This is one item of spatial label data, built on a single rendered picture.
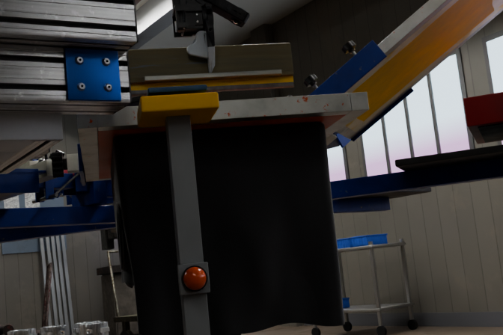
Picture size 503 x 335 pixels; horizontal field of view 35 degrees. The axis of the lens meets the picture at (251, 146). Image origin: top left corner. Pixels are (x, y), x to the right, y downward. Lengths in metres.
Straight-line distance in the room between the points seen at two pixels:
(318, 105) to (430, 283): 5.85
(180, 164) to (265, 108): 0.31
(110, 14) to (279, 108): 0.45
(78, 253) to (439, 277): 6.22
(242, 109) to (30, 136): 0.44
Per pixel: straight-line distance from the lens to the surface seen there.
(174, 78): 1.69
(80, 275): 11.96
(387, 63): 2.60
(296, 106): 1.60
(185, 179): 1.34
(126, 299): 10.02
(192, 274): 1.29
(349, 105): 1.63
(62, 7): 1.28
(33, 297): 11.75
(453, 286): 7.19
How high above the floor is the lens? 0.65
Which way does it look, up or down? 9 degrees up
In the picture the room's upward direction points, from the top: 6 degrees counter-clockwise
